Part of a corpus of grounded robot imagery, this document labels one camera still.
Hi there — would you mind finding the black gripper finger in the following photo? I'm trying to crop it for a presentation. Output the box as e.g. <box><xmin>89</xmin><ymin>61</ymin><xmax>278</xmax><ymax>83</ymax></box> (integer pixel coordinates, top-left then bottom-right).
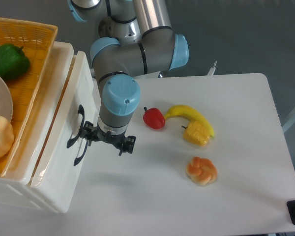
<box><xmin>80</xmin><ymin>121</ymin><xmax>98</xmax><ymax>146</ymax></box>
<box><xmin>118</xmin><ymin>136</ymin><xmax>136</xmax><ymax>156</ymax></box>

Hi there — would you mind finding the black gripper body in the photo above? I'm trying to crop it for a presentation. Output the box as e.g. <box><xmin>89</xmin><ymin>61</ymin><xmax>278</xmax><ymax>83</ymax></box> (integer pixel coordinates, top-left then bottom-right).
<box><xmin>94</xmin><ymin>124</ymin><xmax>125</xmax><ymax>148</ymax></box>

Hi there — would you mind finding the white drawer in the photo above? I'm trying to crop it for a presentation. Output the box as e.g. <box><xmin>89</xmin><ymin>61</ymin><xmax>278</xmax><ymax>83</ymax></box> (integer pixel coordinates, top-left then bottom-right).
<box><xmin>31</xmin><ymin>51</ymin><xmax>96</xmax><ymax>213</ymax></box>

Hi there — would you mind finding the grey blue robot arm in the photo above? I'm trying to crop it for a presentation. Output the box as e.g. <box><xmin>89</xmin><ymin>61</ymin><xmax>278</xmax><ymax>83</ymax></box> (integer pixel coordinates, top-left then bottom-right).
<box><xmin>68</xmin><ymin>0</ymin><xmax>189</xmax><ymax>153</ymax></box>

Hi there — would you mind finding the white drawer cabinet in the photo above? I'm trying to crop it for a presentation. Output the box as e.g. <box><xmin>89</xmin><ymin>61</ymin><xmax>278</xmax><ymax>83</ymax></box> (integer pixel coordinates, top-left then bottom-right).
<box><xmin>0</xmin><ymin>42</ymin><xmax>74</xmax><ymax>211</ymax></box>

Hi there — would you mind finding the red bell pepper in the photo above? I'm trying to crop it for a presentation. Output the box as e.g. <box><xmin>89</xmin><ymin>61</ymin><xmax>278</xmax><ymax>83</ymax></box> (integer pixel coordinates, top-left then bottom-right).
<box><xmin>143</xmin><ymin>107</ymin><xmax>165</xmax><ymax>130</ymax></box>

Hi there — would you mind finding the yellow corn piece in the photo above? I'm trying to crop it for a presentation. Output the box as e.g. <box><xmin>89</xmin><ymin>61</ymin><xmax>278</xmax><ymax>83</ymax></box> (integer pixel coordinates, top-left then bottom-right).
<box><xmin>181</xmin><ymin>120</ymin><xmax>211</xmax><ymax>146</ymax></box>

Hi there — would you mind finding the yellow banana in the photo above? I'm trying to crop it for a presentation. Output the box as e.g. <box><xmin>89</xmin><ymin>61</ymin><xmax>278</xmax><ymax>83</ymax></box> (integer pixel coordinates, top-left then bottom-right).
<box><xmin>164</xmin><ymin>105</ymin><xmax>215</xmax><ymax>137</ymax></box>

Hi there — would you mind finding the knotted bread roll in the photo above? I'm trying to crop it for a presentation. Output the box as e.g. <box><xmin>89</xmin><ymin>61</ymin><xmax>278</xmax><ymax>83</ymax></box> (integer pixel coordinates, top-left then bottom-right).
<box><xmin>185</xmin><ymin>156</ymin><xmax>218</xmax><ymax>186</ymax></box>

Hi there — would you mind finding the orange plastic basket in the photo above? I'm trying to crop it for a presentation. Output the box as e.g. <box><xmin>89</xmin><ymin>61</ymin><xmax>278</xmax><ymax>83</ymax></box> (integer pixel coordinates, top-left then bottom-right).
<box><xmin>0</xmin><ymin>17</ymin><xmax>58</xmax><ymax>177</ymax></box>

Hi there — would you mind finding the green bell pepper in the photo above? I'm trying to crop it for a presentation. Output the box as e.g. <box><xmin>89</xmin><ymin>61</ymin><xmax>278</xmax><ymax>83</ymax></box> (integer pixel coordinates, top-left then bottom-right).
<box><xmin>0</xmin><ymin>44</ymin><xmax>30</xmax><ymax>81</ymax></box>

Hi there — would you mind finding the lower drawer black handle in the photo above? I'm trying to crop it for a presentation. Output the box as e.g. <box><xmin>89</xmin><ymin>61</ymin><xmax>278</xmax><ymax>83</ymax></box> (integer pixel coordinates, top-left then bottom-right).
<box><xmin>73</xmin><ymin>140</ymin><xmax>88</xmax><ymax>166</ymax></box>

